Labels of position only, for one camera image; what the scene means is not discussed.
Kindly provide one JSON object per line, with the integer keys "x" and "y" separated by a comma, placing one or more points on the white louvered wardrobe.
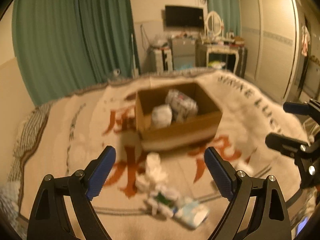
{"x": 271, "y": 31}

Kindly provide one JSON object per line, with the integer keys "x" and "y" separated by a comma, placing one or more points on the floral patterned soft pack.
{"x": 183, "y": 107}

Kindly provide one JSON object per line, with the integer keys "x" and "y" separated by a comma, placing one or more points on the white dressing table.
{"x": 203, "y": 52}

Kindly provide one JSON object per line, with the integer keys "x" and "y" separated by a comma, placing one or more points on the light blue tissue pack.
{"x": 191, "y": 213}

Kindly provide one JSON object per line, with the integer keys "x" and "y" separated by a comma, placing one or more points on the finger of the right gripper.
{"x": 297, "y": 108}
{"x": 286, "y": 146}

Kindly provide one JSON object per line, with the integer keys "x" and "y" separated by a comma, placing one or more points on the open cardboard box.
{"x": 178, "y": 134}

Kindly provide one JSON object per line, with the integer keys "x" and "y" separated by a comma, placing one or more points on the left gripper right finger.
{"x": 256, "y": 208}

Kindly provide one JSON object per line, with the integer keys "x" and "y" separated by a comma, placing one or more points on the green curtain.
{"x": 229, "y": 12}
{"x": 65, "y": 45}

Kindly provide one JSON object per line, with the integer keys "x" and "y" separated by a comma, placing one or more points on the green curtain left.
{"x": 65, "y": 45}

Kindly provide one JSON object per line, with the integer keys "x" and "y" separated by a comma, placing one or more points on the cream printed bed blanket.
{"x": 81, "y": 125}

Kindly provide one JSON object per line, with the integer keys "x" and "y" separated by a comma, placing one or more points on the grey small refrigerator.
{"x": 183, "y": 53}

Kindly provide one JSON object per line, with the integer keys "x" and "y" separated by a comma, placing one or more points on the black wall television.
{"x": 180, "y": 16}

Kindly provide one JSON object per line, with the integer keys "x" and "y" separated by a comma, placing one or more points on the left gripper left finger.
{"x": 49, "y": 218}

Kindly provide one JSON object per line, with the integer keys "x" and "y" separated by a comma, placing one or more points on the checkered grey bedsheet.
{"x": 29, "y": 134}

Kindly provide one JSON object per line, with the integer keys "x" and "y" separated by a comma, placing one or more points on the green curtain right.
{"x": 229, "y": 12}

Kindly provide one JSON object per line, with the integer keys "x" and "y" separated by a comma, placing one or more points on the white sock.
{"x": 161, "y": 116}

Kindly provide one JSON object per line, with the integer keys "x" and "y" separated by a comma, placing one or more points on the white oval vanity mirror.
{"x": 213, "y": 24}

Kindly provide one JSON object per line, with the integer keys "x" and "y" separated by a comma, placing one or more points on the white cloth bundle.
{"x": 163, "y": 199}

